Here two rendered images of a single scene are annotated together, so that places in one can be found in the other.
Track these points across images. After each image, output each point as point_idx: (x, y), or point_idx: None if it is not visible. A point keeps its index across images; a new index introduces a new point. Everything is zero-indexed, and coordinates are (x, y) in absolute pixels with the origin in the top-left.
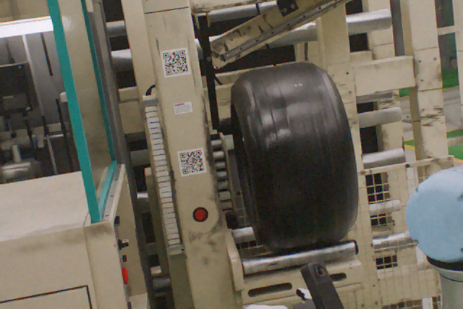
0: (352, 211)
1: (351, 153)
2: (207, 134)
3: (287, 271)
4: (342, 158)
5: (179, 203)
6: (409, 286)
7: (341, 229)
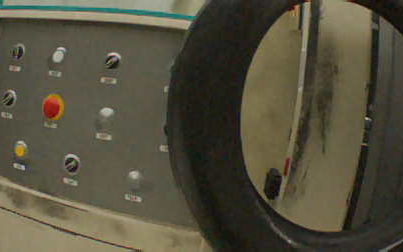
0: (195, 199)
1: (201, 56)
2: (309, 28)
3: None
4: (180, 56)
5: (290, 137)
6: None
7: (202, 235)
